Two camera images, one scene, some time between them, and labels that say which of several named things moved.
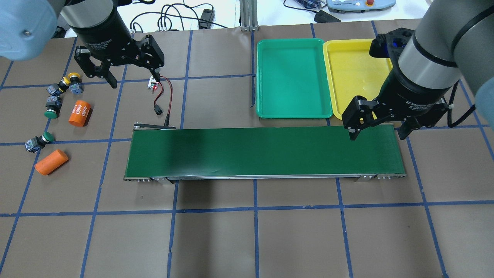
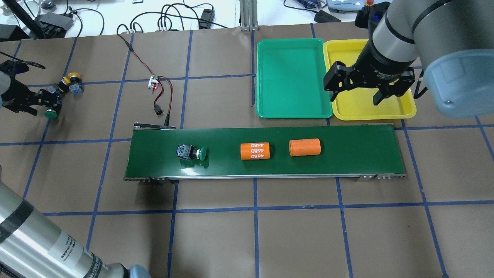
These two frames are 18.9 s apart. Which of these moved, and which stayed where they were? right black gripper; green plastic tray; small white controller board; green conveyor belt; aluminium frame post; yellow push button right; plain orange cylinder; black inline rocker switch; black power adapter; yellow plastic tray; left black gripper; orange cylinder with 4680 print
Moved: orange cylinder with 4680 print; plain orange cylinder; right black gripper; left black gripper
Stayed: small white controller board; yellow push button right; black power adapter; black inline rocker switch; aluminium frame post; green conveyor belt; green plastic tray; yellow plastic tray
